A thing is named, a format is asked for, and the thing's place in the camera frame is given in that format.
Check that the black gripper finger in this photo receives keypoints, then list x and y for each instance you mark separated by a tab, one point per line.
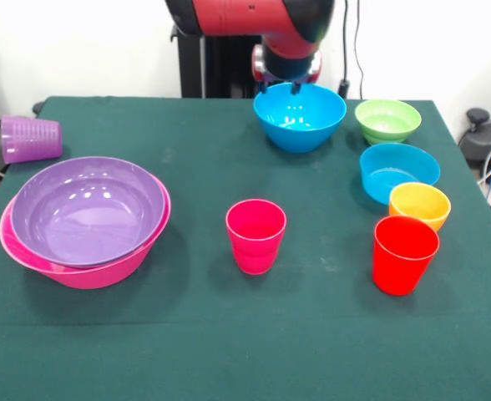
295	87
264	87

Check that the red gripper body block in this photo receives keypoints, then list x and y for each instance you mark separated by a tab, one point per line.
257	67

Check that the purple plastic bowl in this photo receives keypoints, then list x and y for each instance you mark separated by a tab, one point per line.
87	213

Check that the large pink plastic bowl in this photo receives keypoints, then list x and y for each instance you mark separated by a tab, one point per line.
103	275

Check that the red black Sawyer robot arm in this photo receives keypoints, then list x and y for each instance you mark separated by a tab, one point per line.
262	16

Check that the large light blue plastic bowl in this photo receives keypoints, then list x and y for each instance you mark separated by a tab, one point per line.
300	133

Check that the green plastic bowl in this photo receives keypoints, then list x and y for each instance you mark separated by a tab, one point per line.
387	121

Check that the shallow light blue plastic bowl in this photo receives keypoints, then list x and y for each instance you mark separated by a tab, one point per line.
379	175

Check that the magenta plastic cup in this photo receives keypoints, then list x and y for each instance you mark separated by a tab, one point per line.
256	246

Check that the orange plastic cup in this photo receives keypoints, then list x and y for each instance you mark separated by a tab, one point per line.
421	204

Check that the red plastic cup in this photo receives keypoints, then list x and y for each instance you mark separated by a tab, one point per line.
400	267

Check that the purple plastic cup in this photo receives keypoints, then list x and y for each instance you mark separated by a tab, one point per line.
30	140

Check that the dark green tablecloth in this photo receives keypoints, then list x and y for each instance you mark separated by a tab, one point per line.
312	355

